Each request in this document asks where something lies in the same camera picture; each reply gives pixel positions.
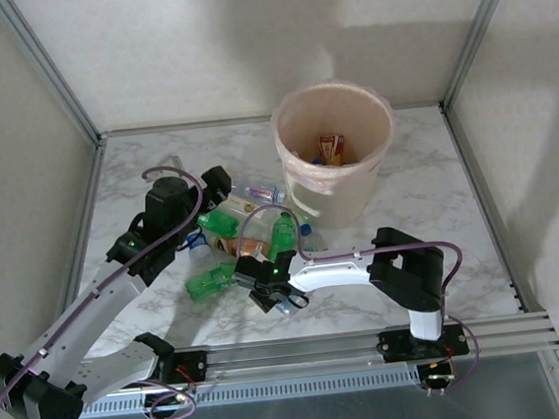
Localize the aluminium frame post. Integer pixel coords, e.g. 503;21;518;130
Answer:
0;0;107;154
430;0;538;111

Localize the green bottle with cap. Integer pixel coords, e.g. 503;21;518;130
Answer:
264;211;302;262

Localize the aluminium back rail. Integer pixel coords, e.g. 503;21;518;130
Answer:
98;98;445;141

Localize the beige waste bin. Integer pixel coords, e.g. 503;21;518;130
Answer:
267;75;405;235

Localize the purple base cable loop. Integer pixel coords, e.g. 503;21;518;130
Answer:
137;374;200;419
412;312;485;399

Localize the aluminium front rail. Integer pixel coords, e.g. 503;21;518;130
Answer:
78;310;558;399

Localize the brown orange drink pouch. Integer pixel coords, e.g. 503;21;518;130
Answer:
208;230;268;262

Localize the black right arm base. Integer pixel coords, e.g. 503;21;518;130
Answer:
376;322;472;365

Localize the red yellow carton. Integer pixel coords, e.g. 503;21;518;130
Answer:
318;133;349;168

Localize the clear bottle red blue label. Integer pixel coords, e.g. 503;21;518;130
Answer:
231;176;289;209

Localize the small bottle blue label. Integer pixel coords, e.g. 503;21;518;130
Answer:
183;229;216;268

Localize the clear bottle blue cap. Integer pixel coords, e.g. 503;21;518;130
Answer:
296;221;330;254

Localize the perforated grey cable duct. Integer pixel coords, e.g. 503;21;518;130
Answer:
79;362;422;419

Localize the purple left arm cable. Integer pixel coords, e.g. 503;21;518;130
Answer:
0;162;228;419

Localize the aluminium side rail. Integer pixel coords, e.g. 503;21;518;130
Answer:
440;98;528;317
39;136;124;336

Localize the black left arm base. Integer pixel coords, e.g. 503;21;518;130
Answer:
154;348;212;386

